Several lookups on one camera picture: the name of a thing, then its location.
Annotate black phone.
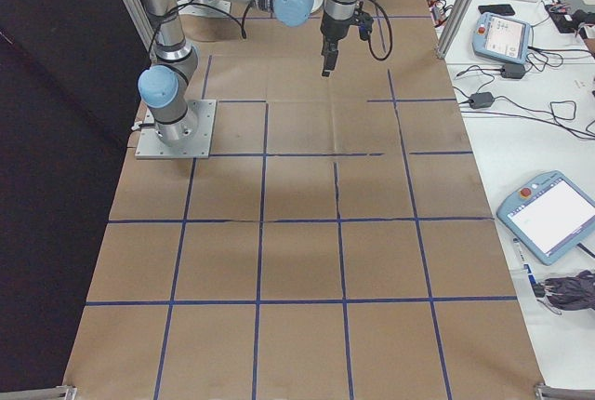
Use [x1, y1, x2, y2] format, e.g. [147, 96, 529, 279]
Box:
[478, 3, 517, 17]

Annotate black power adapter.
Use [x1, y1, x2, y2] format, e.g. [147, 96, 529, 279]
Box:
[500, 62, 528, 80]
[468, 91, 496, 110]

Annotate black frame cover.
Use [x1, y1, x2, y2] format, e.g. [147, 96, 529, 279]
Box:
[0, 0, 157, 394]

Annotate white blue pen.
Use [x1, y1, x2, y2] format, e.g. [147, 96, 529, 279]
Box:
[512, 235, 536, 281]

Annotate blue grey teach pendant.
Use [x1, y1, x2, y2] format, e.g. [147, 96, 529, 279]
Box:
[496, 169, 595, 267]
[471, 11, 534, 64]

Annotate aluminium camera post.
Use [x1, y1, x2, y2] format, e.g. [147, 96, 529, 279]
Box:
[435, 0, 495, 60]

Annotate aluminium frame bar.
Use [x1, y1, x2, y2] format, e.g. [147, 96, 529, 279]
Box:
[115, 0, 154, 56]
[533, 382, 595, 400]
[0, 384, 78, 400]

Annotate dark cable bundle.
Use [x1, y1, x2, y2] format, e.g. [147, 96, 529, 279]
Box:
[533, 269, 595, 313]

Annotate dark wrist camera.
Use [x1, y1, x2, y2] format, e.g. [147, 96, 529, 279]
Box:
[356, 11, 375, 42]

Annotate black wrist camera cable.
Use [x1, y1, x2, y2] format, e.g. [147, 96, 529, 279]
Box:
[148, 0, 397, 62]

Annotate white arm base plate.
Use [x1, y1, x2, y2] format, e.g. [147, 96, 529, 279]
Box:
[134, 100, 218, 160]
[178, 0, 232, 16]

